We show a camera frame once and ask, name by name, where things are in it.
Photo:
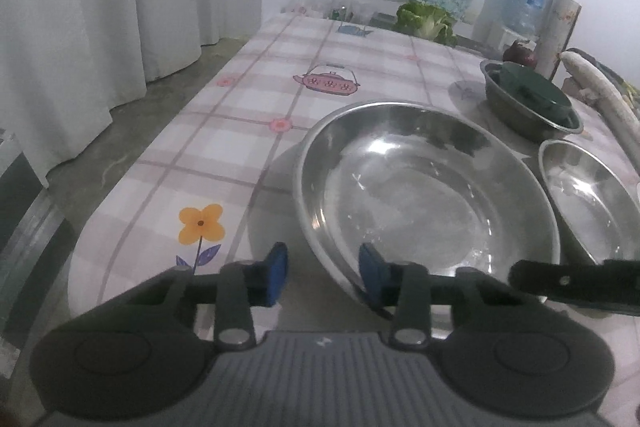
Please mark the checked teapot print tablecloth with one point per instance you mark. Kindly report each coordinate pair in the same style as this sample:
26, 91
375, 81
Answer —
225, 132

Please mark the white plastic bags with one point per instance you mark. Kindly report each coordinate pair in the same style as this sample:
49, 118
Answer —
300, 8

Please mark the dark green bowl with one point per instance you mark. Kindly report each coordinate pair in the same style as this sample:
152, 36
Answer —
535, 89

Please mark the white curtain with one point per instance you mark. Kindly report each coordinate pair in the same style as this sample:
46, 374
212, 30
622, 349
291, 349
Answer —
100, 7

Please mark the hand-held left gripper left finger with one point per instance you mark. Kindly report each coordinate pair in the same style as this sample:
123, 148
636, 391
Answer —
276, 277

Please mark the rolled white mat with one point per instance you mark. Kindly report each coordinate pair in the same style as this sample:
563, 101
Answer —
605, 92

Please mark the white water dispenser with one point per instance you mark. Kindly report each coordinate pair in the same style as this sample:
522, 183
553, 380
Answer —
517, 38

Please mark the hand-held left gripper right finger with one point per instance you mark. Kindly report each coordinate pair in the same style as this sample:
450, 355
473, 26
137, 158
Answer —
374, 274

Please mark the green cabbage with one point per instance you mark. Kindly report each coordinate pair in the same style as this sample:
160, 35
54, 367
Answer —
425, 22

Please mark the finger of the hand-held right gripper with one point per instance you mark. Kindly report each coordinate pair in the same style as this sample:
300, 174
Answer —
575, 282

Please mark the large steel plate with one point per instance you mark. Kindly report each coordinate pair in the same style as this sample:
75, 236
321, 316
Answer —
410, 187
595, 202

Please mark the flower print paper roll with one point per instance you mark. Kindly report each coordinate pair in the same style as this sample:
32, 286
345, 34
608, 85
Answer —
557, 32

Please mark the large water bottle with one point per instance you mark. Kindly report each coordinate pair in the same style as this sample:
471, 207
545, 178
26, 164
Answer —
522, 2

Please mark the red onion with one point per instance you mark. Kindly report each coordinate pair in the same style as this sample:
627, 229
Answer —
520, 54

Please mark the grey metal frame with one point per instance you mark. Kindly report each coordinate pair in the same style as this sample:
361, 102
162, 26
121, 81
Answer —
22, 257

